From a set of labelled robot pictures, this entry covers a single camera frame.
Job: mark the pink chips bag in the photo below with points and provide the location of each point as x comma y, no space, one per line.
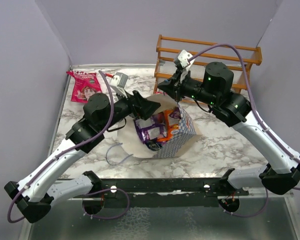
86,84

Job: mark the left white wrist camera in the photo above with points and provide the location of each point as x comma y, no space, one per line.
118,83

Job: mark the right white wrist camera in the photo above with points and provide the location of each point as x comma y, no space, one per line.
183,64

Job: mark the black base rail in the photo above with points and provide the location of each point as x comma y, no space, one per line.
162,192

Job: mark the wooden rack shelf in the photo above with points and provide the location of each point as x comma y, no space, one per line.
168,47

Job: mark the purple snack packet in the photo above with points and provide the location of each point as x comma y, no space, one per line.
150,129

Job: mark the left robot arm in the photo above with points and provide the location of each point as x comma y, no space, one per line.
35,195

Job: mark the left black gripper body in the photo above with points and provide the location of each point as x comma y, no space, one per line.
123,108

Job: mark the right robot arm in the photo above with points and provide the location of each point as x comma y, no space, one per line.
282,171

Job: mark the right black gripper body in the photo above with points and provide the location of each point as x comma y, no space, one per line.
193,89

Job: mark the blue snack packet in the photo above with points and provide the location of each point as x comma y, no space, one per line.
154,146

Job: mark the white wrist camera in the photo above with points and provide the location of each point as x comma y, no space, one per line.
183,64
118,83

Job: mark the blue checkered paper bag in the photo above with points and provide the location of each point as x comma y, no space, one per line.
178,145

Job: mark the orange Fox's candy packet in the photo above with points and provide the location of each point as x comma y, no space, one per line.
172,118

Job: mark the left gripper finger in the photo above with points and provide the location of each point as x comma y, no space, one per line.
137,97
148,108

